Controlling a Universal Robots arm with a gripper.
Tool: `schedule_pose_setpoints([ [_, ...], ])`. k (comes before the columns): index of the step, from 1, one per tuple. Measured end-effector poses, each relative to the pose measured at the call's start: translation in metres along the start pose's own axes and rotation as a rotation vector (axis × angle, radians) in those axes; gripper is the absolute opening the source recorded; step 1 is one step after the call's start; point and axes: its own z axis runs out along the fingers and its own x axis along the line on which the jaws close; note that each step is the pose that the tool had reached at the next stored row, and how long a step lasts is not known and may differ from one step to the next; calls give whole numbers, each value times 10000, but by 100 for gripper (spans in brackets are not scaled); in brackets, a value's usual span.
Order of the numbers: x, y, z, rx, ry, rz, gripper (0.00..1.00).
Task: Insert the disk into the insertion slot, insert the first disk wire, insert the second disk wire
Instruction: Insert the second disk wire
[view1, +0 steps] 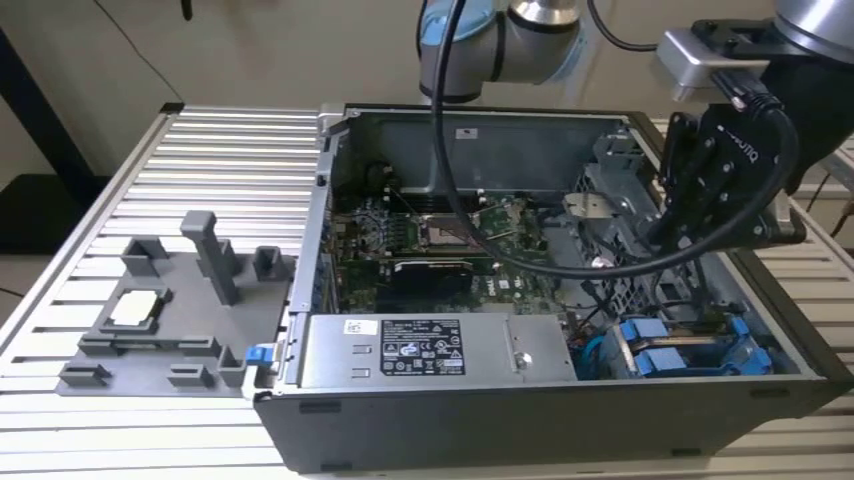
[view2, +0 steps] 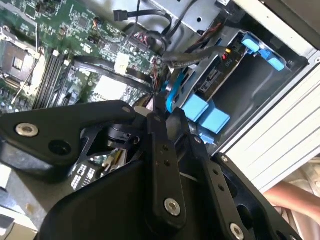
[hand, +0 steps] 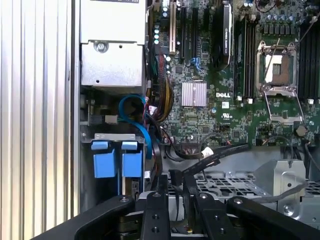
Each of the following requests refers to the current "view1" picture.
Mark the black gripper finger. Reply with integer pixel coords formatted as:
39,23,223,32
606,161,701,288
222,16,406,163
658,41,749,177
642,112,701,242
658,163,757,252

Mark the black disk wire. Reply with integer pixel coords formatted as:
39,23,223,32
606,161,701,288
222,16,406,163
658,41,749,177
577,248,730,327

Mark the perforated metal disk bay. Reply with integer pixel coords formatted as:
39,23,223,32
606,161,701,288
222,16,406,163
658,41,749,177
572,127,806,381

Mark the socket cover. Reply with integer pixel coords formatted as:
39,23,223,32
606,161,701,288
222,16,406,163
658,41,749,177
466,198,520,242

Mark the green motherboard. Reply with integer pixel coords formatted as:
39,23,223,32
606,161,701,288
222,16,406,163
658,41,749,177
330,192,570,316

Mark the CPU socket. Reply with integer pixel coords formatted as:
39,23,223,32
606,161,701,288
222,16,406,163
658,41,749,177
411,212,490,250

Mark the locking lever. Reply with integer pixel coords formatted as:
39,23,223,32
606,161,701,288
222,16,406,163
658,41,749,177
389,185,433,222

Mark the silver power supply with label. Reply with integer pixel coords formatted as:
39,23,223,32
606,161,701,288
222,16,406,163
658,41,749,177
295,313,580,390

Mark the black graphics card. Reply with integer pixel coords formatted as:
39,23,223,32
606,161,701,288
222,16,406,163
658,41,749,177
389,256,481,312

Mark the dark grey PC case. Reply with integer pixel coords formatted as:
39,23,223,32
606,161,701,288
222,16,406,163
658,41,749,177
251,102,854,475

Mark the blue case latch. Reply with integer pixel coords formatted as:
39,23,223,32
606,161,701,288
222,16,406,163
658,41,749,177
245,343,277,370

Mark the grey parts rack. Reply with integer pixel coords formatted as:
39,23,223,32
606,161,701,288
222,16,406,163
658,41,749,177
58,209,301,400

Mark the silver CPU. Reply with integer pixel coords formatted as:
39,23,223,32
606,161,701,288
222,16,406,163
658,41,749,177
109,291,163,327

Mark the black stand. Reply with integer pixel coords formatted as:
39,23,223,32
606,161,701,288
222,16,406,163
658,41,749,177
0,27,113,257

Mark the silver metal bracket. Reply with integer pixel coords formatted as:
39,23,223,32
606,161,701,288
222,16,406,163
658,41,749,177
562,191,614,220

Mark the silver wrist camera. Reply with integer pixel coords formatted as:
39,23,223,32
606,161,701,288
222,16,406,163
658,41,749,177
652,19,790,104

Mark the thin black cable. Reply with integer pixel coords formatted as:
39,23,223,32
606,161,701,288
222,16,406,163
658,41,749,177
585,0,662,53

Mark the blue data wire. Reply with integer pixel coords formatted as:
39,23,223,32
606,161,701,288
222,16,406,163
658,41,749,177
576,333,608,380

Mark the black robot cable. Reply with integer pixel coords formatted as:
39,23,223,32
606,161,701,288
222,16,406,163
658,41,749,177
429,0,804,277

